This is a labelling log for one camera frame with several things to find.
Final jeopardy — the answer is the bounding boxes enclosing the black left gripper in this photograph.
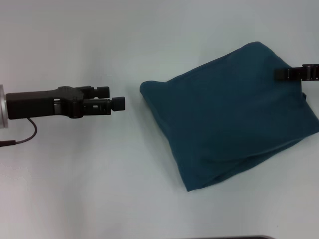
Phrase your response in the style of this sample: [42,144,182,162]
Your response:
[5,85,111,120]

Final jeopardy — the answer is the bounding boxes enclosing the teal T-shirt with FREE print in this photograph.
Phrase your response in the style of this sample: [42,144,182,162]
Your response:
[139,41,319,192]

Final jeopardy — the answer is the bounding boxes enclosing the left arm maroon cable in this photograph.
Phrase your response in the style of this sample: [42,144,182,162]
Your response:
[15,117,38,145]

